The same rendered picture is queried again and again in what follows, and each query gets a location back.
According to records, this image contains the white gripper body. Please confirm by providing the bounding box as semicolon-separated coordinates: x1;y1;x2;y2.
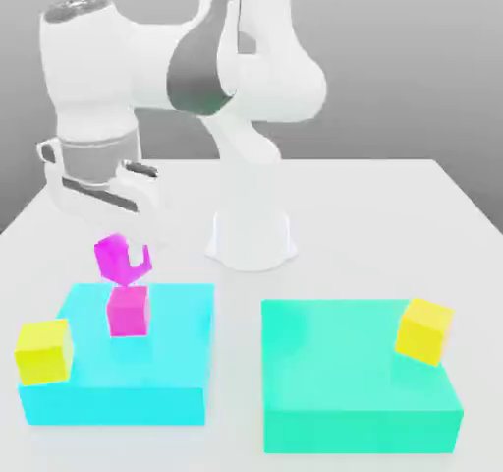
43;163;168;246

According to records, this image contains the small yellow cube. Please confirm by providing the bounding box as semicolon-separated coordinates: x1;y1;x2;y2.
14;318;75;387
394;297;456;368

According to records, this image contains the large cyan box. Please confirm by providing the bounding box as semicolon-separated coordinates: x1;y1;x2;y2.
17;281;216;427

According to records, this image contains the large turquoise box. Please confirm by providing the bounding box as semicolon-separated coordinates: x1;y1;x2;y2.
260;298;466;455

